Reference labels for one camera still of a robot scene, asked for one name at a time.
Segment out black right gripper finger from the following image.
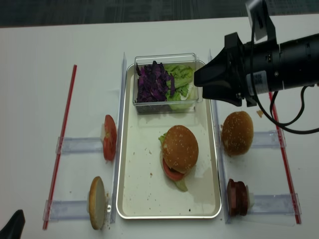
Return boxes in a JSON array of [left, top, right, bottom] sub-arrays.
[[202, 86, 242, 107]]

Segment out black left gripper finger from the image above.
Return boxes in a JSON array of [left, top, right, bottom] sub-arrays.
[[194, 48, 236, 87]]

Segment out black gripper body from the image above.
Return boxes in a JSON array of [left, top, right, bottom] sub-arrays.
[[225, 32, 257, 107]]

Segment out sesame bun one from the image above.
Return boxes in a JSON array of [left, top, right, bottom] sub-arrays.
[[221, 111, 254, 156], [161, 125, 199, 173]]

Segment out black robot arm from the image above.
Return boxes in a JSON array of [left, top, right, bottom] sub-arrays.
[[194, 33, 319, 107]]

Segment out bread crumb piece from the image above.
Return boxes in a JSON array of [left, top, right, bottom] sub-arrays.
[[257, 110, 264, 118]]

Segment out green lettuce in container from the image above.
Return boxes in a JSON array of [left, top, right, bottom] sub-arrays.
[[164, 64, 198, 112]]

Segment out sliced meat patties on rack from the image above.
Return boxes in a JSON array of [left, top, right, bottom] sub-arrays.
[[227, 179, 249, 217]]

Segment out tomato slice on tray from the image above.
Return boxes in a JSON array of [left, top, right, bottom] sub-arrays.
[[162, 159, 184, 181]]

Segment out lettuce leaf under stack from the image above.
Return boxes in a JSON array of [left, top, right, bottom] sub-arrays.
[[159, 133, 188, 192]]

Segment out tomato slices on left rack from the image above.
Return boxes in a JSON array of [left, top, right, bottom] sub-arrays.
[[102, 115, 117, 161]]

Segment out upper right clear pusher track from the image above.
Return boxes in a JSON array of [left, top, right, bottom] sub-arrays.
[[251, 130, 286, 148]]

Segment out clear pusher track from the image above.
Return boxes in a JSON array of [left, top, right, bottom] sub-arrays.
[[43, 200, 90, 222], [246, 185, 301, 215], [251, 130, 286, 148], [55, 137, 103, 154]]

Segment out clear plastic salad container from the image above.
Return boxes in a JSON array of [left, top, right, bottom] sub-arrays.
[[133, 53, 201, 114]]

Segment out shredded purple cabbage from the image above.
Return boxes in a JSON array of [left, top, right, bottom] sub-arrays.
[[136, 61, 175, 103]]

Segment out lower right clear pusher track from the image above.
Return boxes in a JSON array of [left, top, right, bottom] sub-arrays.
[[246, 185, 301, 215]]

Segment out cream metal tray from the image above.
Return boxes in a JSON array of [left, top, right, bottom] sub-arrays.
[[116, 66, 221, 219]]

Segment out upper left clear pusher track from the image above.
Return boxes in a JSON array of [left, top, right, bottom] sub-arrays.
[[55, 137, 103, 154]]

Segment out bun bottom half on rack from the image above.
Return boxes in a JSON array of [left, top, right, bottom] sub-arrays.
[[88, 176, 106, 230]]

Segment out lower left clear pusher track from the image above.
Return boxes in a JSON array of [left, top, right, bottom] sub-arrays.
[[43, 200, 90, 222]]

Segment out black object at corner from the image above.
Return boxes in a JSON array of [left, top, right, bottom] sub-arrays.
[[0, 209, 25, 239]]

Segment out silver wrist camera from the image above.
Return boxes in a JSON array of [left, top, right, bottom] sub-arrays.
[[245, 0, 276, 41]]

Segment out black cable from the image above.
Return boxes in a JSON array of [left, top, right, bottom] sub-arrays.
[[250, 14, 319, 134]]

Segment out right red rail strip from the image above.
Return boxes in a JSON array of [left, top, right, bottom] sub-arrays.
[[268, 92, 302, 224]]

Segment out red rail strip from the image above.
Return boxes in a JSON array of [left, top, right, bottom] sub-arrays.
[[268, 92, 302, 224], [42, 65, 77, 231]]

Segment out left red rail strip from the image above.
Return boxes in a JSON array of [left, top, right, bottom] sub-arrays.
[[42, 65, 77, 231]]

